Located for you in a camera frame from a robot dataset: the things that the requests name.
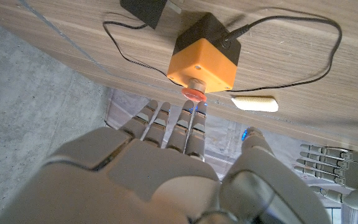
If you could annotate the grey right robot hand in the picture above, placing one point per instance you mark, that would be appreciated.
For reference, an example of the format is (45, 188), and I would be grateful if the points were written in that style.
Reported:
(135, 186)

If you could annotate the orange box with red button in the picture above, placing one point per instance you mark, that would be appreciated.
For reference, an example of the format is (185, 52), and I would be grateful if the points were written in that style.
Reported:
(204, 62)

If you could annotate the black power adapter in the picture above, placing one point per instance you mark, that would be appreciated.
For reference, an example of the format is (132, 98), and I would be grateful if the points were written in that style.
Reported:
(145, 11)

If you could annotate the yellow sponge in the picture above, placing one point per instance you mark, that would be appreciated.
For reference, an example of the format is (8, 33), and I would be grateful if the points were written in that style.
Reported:
(255, 104)

